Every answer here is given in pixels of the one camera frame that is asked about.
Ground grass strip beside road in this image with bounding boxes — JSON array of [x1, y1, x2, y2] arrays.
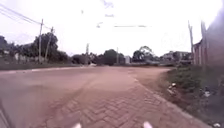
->
[[0, 61, 84, 72]]

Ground tree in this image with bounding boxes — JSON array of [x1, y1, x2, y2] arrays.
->
[[132, 45, 158, 64]]

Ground row of low trees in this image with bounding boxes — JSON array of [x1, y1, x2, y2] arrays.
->
[[71, 48, 126, 66]]

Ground tall utility pole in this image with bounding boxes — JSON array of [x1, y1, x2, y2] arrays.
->
[[37, 18, 45, 64]]

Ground building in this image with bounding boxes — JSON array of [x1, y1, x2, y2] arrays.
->
[[161, 50, 194, 65], [193, 6, 224, 68]]

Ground overhead wires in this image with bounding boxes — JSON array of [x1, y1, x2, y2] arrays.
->
[[0, 3, 53, 31]]

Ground red brick path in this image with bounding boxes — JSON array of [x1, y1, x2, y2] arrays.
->
[[33, 71, 213, 128]]

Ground group of dark trees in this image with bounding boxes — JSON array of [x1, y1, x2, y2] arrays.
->
[[0, 32, 71, 64]]

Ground grass verge with litter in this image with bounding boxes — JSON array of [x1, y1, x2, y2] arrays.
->
[[156, 63, 224, 128]]

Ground robot's own part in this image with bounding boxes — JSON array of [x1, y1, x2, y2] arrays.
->
[[142, 121, 154, 128], [72, 122, 82, 128]]

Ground leaning utility pole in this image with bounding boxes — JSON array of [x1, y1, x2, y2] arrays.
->
[[44, 27, 54, 63]]

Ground brown dirt road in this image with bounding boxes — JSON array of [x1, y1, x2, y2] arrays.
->
[[0, 65, 174, 128]]

